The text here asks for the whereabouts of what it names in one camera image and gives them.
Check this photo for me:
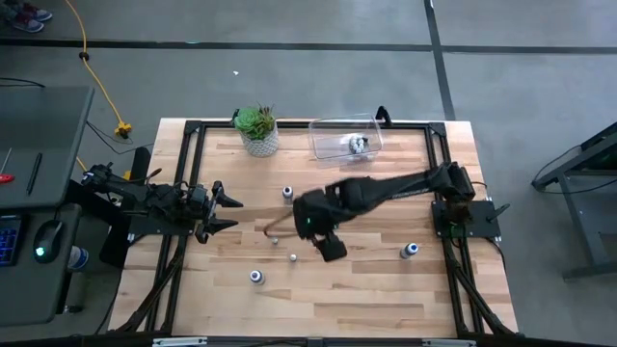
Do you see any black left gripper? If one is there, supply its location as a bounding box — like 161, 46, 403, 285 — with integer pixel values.
185, 180, 245, 245

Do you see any clear plastic bin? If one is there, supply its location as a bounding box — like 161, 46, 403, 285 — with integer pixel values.
307, 113, 386, 162

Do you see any white triangle-patterned planter pot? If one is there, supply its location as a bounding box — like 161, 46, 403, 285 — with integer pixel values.
239, 125, 281, 159

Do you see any green succulent plant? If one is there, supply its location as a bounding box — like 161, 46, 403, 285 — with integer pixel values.
232, 102, 278, 142

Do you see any black clamp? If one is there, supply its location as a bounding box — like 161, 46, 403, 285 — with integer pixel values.
375, 105, 394, 128

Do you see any white water bottle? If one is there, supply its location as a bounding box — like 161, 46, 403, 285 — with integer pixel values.
67, 244, 91, 272

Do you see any black computer mouse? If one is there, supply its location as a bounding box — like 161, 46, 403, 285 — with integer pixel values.
32, 219, 66, 265

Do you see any black pen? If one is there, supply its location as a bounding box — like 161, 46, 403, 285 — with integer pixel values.
25, 151, 44, 197

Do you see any dark grey desk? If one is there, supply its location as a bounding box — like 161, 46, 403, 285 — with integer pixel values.
0, 85, 95, 328

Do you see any blue-lit keyboard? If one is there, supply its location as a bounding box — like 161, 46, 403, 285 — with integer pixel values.
0, 215, 23, 268

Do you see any person's shoe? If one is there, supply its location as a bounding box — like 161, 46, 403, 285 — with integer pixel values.
16, 0, 54, 23
8, 10, 46, 34

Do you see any black table frame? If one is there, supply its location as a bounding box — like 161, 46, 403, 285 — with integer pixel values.
108, 118, 521, 338

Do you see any yellow extension cable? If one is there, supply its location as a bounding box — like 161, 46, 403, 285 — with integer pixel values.
64, 0, 134, 140

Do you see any silver metal bracket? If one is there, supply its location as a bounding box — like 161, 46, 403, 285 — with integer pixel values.
422, 337, 478, 347
152, 336, 209, 347

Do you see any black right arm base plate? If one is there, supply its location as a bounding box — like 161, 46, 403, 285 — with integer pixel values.
431, 199, 511, 241

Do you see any red-handled screwdriver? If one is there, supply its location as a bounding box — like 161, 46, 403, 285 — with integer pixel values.
0, 147, 16, 185

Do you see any dark desk frame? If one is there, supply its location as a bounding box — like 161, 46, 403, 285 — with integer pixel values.
530, 121, 617, 281

